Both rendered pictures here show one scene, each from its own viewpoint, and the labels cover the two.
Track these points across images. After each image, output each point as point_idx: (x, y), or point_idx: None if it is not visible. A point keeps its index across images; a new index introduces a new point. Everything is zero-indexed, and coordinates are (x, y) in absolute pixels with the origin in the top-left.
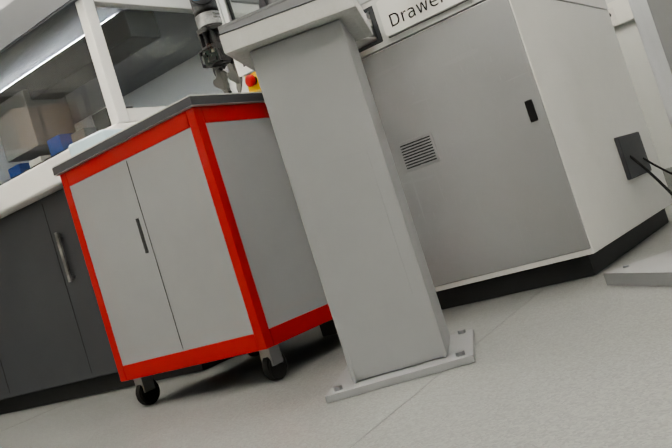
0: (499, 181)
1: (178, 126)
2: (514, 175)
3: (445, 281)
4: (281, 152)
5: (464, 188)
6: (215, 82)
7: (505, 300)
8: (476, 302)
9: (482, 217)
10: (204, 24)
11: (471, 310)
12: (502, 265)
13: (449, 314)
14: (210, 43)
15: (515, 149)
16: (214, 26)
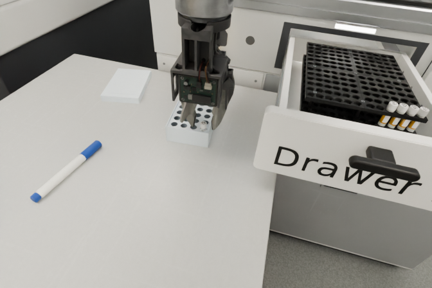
0: (392, 225)
1: None
2: (407, 228)
3: (297, 236)
4: None
5: (360, 215)
6: (183, 115)
7: (339, 272)
8: (306, 243)
9: (357, 230)
10: (204, 17)
11: (318, 276)
12: (345, 249)
13: (298, 267)
14: (202, 62)
15: (427, 220)
16: (222, 26)
